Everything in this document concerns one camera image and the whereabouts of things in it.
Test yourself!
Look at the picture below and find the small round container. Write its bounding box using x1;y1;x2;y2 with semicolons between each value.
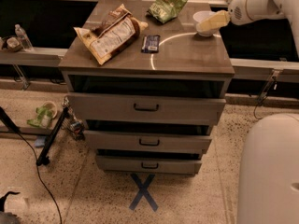
0;36;22;52

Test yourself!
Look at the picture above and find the top grey drawer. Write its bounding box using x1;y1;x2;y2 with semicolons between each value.
67;92;225;126

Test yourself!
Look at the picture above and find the green chip bag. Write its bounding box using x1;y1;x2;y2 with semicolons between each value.
148;0;188;24

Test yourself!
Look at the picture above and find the clear plastic water bottle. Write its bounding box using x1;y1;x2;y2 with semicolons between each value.
15;24;34;52

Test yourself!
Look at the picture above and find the grey drawer cabinet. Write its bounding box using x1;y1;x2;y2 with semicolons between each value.
58;0;235;176

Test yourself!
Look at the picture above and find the bottom grey drawer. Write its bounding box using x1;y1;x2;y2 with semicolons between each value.
95;155;202;175

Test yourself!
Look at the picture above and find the black tripod leg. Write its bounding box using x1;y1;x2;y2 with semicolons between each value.
36;107;69;166

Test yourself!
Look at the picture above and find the middle grey drawer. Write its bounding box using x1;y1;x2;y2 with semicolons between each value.
85;131;211;153

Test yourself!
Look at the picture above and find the brown chip bag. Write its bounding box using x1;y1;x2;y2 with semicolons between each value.
74;4;148;65

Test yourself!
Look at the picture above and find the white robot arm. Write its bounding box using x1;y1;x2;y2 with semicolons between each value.
195;0;299;224

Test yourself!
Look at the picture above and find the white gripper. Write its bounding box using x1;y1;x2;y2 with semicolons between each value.
196;0;278;32

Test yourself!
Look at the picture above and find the green and white bag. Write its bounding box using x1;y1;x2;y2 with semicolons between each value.
27;101;58;129

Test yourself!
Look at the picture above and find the blue tape cross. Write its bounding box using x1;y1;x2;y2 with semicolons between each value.
129;174;158;212

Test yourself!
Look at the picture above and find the dark blue snack bar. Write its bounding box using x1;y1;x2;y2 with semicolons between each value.
141;35;160;53

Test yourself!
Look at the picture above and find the black floor cable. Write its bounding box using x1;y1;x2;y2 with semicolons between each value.
0;106;64;224

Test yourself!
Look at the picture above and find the grey drawer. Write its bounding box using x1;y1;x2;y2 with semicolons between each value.
95;155;202;175
67;92;225;126
85;131;211;153

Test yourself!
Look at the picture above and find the white bowl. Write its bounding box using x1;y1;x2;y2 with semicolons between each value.
192;10;222;38

